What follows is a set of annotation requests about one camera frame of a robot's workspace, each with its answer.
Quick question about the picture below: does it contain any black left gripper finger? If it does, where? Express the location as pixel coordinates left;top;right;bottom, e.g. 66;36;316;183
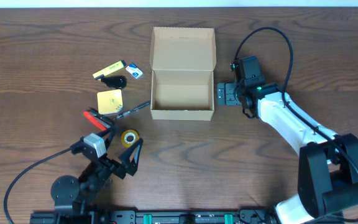
97;128;116;150
119;138;144;176

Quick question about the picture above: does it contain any red black stapler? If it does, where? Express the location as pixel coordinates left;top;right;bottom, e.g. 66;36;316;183
83;108;114;131

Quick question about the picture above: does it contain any yellow sticky note pad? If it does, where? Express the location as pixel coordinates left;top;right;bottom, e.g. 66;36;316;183
97;89;124;114

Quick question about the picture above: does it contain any brown cardboard box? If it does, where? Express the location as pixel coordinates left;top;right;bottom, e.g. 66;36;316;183
150;27;216;121

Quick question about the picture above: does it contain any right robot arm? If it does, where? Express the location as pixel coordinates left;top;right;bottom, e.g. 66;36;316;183
217;57;358;223

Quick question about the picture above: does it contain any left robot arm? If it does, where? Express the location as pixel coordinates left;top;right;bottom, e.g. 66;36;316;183
51;129;143;216

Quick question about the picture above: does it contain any yellow tape roll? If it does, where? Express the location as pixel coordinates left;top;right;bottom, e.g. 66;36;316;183
121;129;139;148

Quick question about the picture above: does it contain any black ballpoint pen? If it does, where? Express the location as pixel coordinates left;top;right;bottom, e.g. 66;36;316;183
114;101;151;119

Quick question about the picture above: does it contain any black computer mouse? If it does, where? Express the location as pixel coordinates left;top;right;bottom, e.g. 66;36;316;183
100;75;127;89

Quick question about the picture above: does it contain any white blue eraser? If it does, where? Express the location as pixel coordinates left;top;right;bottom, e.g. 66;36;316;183
126;63;144;79

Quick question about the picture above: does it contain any yellow highlighter marker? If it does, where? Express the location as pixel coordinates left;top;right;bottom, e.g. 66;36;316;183
93;60;126;80

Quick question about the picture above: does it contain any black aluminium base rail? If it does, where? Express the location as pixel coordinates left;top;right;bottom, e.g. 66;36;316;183
29;209;344;224

